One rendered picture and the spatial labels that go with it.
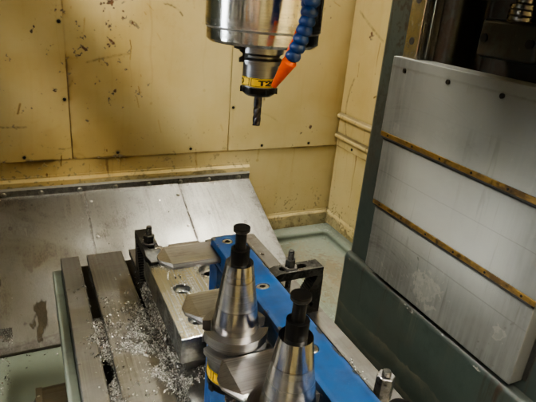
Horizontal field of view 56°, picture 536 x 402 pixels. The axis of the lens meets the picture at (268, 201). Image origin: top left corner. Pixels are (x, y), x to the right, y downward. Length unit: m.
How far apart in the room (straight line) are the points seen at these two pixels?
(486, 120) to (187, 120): 1.11
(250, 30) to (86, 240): 1.13
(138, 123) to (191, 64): 0.27
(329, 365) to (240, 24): 0.42
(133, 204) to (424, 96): 1.06
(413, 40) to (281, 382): 0.88
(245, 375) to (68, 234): 1.27
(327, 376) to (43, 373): 1.04
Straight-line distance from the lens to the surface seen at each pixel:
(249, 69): 0.72
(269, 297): 0.53
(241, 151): 1.90
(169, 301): 0.94
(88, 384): 0.93
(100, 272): 1.22
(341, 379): 0.45
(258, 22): 0.65
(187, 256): 0.62
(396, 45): 1.24
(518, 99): 0.93
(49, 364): 1.42
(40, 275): 1.59
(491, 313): 1.04
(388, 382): 0.78
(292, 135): 1.97
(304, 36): 0.54
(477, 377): 1.13
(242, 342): 0.47
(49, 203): 1.77
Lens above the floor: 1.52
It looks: 23 degrees down
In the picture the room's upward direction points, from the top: 5 degrees clockwise
